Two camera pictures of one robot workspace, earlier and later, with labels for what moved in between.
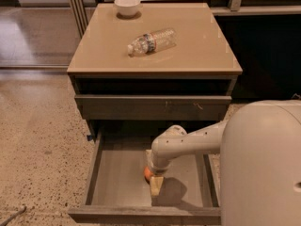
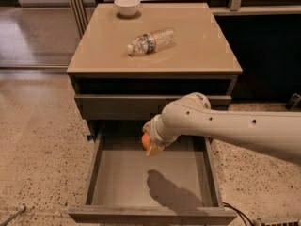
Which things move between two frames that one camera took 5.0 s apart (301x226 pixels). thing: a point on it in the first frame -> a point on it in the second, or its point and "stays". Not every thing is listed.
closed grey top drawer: x=153 y=107 stays
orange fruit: x=148 y=173 -> x=146 y=140
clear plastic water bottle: x=152 y=41 stays
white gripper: x=157 y=169 -> x=152 y=130
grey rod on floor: x=6 y=220 stays
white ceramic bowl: x=127 y=5 stays
